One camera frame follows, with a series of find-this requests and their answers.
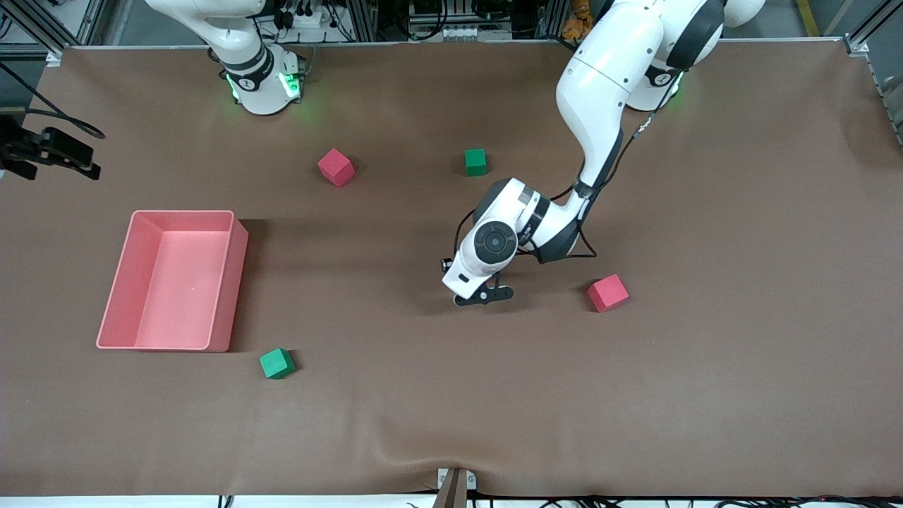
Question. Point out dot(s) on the pink plastic tray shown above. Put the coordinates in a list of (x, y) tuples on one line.
[(176, 296)]

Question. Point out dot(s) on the pink foam cube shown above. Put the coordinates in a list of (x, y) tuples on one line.
[(607, 293), (335, 167)]

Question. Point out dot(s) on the brown table cover mat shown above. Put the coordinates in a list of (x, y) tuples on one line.
[(451, 388)]

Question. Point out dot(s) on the aluminium frame post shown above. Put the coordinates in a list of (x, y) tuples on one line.
[(552, 20), (363, 21)]

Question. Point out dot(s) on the white power strip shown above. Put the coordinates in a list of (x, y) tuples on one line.
[(307, 17)]

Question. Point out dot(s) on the green foam cube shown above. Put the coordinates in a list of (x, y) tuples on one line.
[(275, 364), (475, 162)]

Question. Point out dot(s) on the pile of orange items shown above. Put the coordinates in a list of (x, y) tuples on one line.
[(575, 28)]

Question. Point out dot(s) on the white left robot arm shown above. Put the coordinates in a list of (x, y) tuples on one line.
[(600, 77)]

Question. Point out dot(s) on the aluminium frame profile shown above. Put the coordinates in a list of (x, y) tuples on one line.
[(857, 46), (53, 58)]

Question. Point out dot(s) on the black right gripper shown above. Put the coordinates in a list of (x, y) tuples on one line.
[(27, 147)]

